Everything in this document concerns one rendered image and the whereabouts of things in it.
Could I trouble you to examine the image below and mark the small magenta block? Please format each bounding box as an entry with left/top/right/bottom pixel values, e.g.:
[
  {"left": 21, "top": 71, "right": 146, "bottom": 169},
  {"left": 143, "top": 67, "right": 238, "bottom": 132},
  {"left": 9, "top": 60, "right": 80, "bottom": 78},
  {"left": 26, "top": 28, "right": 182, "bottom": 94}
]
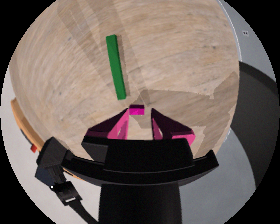
[{"left": 129, "top": 105, "right": 144, "bottom": 115}]

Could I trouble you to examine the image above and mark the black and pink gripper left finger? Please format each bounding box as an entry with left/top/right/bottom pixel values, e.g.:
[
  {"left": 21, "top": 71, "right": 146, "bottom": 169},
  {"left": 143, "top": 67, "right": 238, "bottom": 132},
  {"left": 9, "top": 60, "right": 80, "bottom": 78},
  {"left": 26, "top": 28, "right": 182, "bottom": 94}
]
[{"left": 85, "top": 108, "right": 129, "bottom": 140}]

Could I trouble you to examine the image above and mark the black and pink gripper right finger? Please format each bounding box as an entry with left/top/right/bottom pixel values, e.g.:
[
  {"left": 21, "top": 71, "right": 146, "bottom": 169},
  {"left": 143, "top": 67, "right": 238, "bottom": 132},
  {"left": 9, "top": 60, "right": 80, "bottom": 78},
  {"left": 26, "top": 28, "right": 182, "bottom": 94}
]
[{"left": 151, "top": 108, "right": 196, "bottom": 145}]

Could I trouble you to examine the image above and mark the green rod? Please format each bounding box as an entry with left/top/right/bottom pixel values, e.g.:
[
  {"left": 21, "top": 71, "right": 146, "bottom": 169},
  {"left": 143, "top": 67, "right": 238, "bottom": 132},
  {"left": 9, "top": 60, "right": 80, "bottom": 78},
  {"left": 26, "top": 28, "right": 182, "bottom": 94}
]
[{"left": 106, "top": 34, "right": 127, "bottom": 100}]

